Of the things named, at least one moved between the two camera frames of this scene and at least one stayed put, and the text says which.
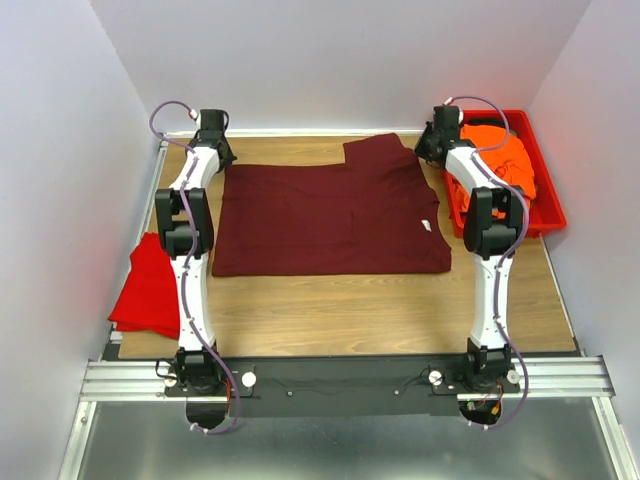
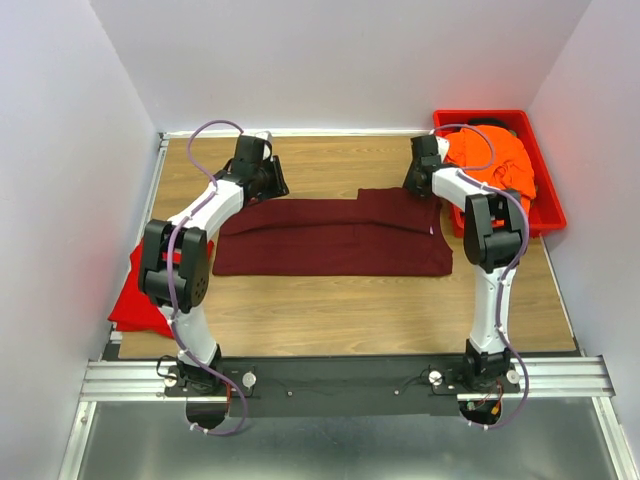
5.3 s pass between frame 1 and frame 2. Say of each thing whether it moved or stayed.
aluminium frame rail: stayed
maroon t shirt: moved
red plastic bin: stayed
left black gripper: moved
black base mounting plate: stayed
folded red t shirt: stayed
